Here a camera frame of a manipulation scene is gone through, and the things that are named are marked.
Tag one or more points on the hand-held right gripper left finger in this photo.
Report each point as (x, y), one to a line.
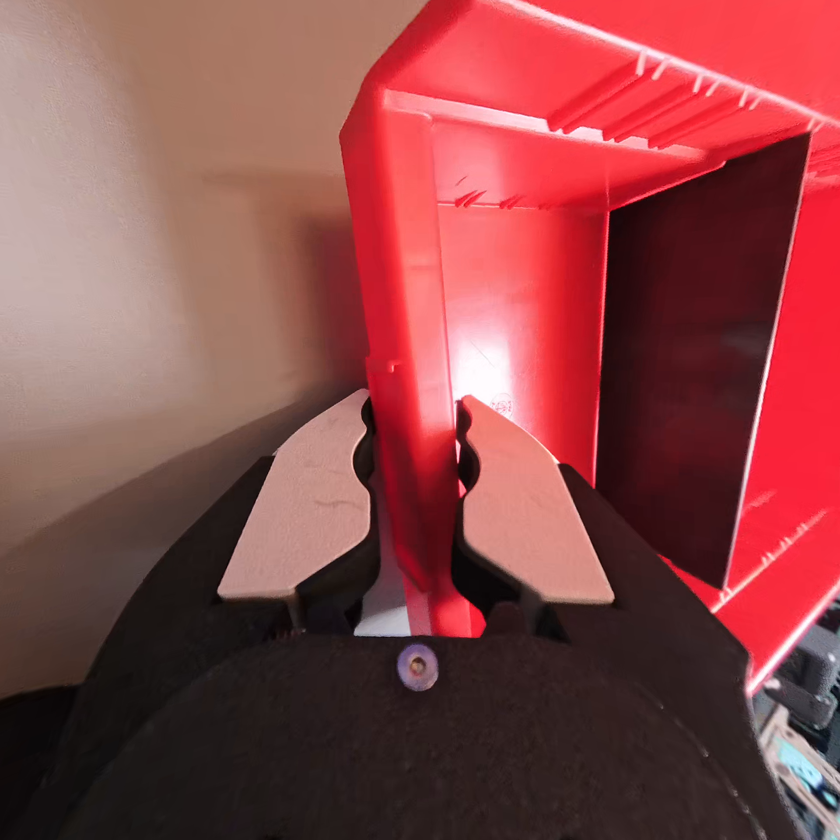
(302, 518)

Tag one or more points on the red plastic bin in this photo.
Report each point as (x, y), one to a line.
(525, 295)

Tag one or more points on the dark cloth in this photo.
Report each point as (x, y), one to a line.
(33, 768)

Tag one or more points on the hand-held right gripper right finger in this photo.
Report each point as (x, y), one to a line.
(531, 525)

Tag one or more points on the black bin divider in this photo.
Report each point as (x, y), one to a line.
(689, 361)

